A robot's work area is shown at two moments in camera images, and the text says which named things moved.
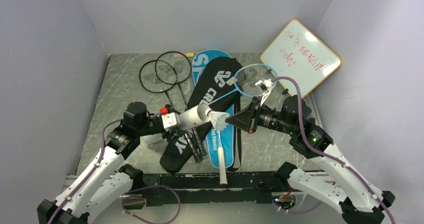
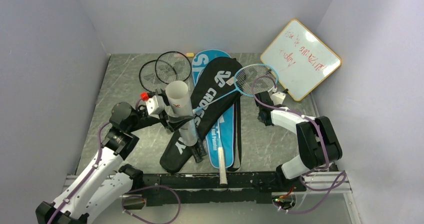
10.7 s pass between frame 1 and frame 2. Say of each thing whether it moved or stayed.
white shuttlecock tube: moved
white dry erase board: stayed
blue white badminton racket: stayed
